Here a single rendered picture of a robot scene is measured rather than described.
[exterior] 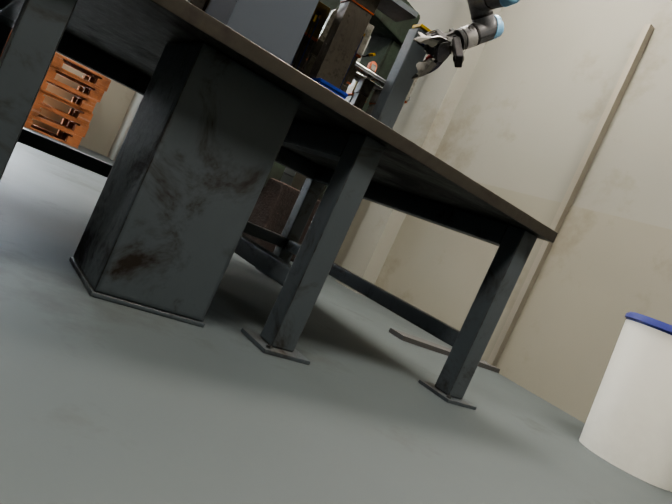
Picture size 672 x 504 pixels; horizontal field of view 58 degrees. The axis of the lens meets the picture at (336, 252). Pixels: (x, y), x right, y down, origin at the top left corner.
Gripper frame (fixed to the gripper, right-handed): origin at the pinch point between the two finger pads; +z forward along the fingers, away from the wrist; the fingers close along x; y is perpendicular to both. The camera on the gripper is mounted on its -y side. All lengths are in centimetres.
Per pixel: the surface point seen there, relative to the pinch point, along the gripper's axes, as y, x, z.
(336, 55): 12.4, 2.9, 22.0
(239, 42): -24, 43, 62
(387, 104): 2.1, -15.8, 8.5
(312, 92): -29, 27, 48
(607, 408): -100, -114, -35
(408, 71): 7.3, -9.7, -2.8
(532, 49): 136, -143, -187
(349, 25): 17.0, 8.8, 14.5
